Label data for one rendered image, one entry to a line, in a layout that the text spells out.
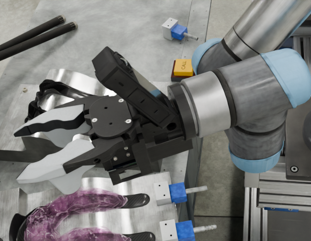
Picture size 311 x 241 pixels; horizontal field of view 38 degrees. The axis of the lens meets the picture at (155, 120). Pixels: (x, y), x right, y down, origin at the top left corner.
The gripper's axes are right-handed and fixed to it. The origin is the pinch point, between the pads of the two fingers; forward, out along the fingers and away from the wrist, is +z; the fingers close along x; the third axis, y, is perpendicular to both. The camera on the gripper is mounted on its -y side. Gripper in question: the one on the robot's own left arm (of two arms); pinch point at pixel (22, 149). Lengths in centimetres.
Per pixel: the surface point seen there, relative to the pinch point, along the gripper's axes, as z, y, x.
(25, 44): 10, 44, 103
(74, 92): -2, 45, 70
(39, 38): 5, 45, 107
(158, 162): -19, 56, 42
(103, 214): -2, 54, 30
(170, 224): -16, 55, 21
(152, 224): -12, 57, 25
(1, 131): 22, 51, 69
